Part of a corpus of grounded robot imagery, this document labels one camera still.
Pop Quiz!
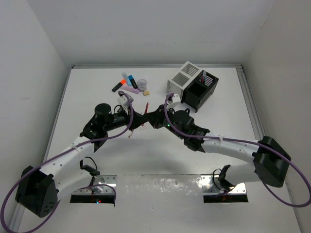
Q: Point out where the black slotted container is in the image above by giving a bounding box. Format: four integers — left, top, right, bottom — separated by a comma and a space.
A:
181, 70, 219, 112

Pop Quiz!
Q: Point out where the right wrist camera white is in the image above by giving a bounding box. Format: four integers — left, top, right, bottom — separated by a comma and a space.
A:
167, 94, 181, 109

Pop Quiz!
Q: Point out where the light blue highlighter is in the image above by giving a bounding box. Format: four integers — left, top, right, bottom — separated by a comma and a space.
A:
122, 72, 132, 86

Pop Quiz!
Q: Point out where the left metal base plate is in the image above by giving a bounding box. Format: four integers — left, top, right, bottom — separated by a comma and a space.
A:
72, 175, 117, 196

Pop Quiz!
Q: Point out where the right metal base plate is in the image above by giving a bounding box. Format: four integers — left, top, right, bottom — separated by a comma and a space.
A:
201, 173, 247, 196

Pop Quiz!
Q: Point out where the lilac highlighter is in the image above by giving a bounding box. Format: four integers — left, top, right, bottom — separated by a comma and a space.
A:
121, 85, 140, 94

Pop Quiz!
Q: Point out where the blue cap black highlighter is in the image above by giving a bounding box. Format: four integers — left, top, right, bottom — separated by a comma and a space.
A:
128, 75, 138, 89

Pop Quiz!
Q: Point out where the white slotted container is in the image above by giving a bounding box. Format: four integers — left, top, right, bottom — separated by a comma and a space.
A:
167, 61, 200, 98

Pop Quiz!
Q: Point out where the orange cap black highlighter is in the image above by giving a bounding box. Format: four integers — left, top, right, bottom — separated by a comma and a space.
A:
112, 79, 126, 92

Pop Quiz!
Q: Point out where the metal base plate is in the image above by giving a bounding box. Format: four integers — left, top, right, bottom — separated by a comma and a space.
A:
72, 175, 117, 196
201, 173, 247, 196

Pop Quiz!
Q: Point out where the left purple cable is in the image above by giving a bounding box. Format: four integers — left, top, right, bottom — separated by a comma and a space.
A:
0, 90, 134, 233

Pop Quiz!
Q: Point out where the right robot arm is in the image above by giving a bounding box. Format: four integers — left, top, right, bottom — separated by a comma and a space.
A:
145, 105, 291, 190

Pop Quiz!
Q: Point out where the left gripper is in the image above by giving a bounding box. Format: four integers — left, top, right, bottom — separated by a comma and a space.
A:
104, 105, 147, 132

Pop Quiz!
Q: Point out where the round translucent tape dispenser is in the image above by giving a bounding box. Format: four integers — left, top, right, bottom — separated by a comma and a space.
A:
137, 79, 147, 90

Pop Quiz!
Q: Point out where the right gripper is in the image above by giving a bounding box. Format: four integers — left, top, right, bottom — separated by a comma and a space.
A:
144, 103, 185, 140

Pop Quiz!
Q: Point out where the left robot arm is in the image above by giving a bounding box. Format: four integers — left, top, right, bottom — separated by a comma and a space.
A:
15, 103, 150, 218

